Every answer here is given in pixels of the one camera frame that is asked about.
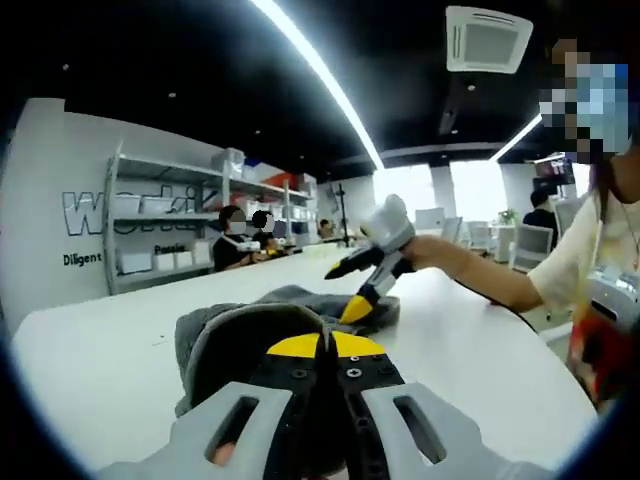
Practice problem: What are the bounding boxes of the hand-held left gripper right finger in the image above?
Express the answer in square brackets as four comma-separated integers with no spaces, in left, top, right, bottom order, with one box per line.
[327,329,556,480]

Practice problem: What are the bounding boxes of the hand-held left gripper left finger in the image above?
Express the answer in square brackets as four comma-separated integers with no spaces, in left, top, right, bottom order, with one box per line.
[97,331,346,480]

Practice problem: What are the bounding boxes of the grey towel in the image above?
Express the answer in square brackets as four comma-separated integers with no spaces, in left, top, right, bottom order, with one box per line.
[173,283,403,420]

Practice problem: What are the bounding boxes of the person's right hand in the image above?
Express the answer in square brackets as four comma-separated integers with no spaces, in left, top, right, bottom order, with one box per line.
[402,235,454,275]

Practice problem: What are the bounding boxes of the person's left hand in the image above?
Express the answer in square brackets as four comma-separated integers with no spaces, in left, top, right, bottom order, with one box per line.
[209,439,239,467]

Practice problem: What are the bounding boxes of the black pole stand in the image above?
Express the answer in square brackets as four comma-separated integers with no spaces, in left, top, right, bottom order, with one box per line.
[329,182,356,249]

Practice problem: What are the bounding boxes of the white office chair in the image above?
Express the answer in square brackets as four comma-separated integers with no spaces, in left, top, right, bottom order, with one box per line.
[512,223,555,271]

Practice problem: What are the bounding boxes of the short ceiling light strip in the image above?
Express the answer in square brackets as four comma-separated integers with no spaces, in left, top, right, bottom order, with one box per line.
[489,112,544,162]

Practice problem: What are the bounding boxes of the long ceiling light strip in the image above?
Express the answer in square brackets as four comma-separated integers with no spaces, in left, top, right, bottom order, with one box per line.
[249,0,386,169]

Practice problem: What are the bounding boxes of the row of white storage bins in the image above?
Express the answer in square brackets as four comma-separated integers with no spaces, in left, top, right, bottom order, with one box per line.
[117,149,316,274]

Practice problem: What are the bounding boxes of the ceiling air conditioner vent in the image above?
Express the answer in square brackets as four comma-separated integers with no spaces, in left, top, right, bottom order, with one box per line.
[445,5,534,75]

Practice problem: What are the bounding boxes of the grey metal storage shelf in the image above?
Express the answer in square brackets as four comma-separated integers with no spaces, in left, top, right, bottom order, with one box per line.
[104,139,321,296]

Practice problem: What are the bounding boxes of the white chest device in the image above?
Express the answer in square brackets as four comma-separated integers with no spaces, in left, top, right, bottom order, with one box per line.
[574,274,640,346]

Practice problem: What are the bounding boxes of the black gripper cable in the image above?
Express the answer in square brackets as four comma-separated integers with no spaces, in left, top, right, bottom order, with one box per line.
[452,272,539,334]

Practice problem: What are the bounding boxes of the wall television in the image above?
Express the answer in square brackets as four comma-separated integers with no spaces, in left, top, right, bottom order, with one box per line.
[533,157,576,185]

